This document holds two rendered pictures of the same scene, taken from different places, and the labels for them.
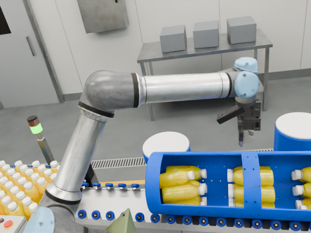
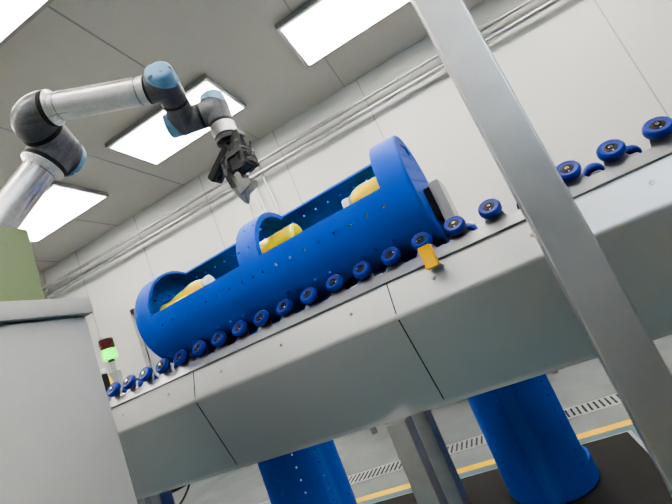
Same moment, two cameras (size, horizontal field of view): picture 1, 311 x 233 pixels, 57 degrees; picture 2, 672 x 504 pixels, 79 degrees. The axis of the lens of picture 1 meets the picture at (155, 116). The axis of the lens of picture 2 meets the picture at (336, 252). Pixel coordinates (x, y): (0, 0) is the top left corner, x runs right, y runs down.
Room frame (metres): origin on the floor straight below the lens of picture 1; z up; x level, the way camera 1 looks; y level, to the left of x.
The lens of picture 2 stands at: (-0.19, -0.62, 0.84)
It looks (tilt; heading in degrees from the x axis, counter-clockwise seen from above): 11 degrees up; 6
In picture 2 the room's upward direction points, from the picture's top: 23 degrees counter-clockwise
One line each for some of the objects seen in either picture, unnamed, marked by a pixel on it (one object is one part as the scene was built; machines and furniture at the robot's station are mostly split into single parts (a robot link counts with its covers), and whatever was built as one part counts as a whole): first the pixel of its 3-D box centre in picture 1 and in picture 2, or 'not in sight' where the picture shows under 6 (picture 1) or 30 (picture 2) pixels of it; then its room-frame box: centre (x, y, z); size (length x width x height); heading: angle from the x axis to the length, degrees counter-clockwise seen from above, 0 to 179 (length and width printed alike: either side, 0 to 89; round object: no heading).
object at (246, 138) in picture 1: (246, 139); (243, 185); (0.89, -0.33, 1.34); 0.06 x 0.03 x 0.09; 74
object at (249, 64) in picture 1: (245, 75); (215, 110); (0.90, -0.33, 1.61); 0.09 x 0.08 x 0.11; 103
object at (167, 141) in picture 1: (165, 145); not in sight; (1.37, -0.03, 1.03); 0.28 x 0.28 x 0.01
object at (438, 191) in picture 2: not in sight; (447, 215); (0.77, -0.79, 1.00); 0.10 x 0.04 x 0.15; 164
